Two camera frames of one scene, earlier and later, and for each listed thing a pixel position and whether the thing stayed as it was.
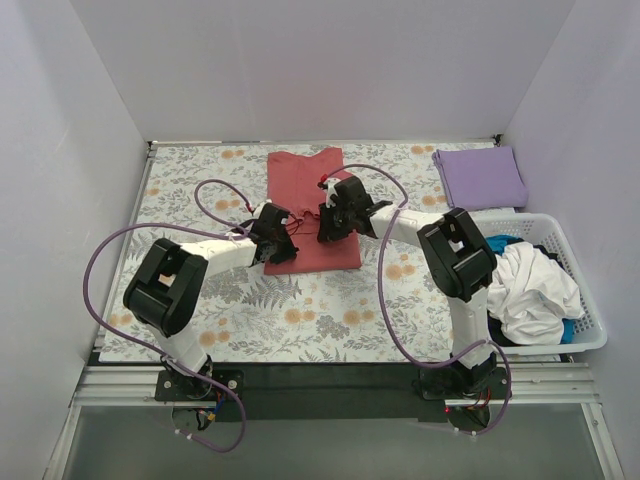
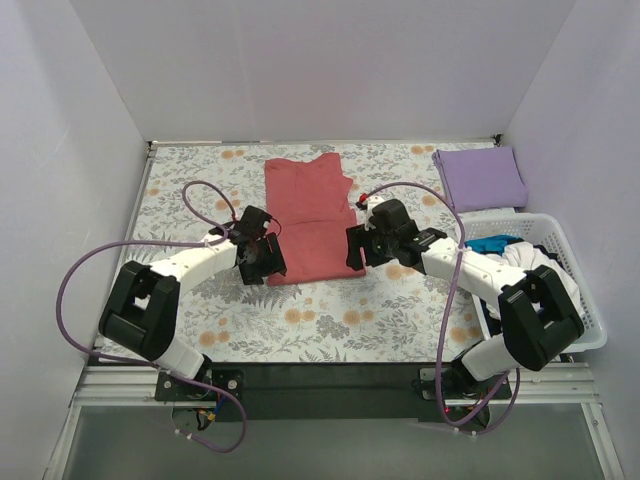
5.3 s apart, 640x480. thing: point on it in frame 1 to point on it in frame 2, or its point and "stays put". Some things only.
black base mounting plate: (332, 392) stays put
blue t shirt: (497, 244) stays put
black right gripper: (329, 230) to (364, 246)
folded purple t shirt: (482, 178) stays put
